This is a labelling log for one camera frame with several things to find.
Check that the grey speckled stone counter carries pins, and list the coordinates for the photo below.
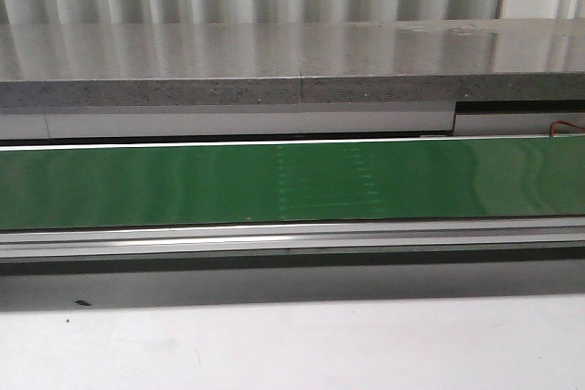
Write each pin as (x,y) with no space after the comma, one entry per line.
(129,65)

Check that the aluminium conveyor frame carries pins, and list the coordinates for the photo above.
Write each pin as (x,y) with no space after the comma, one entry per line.
(287,244)

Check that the green conveyor belt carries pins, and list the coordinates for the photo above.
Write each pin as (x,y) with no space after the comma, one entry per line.
(214,183)

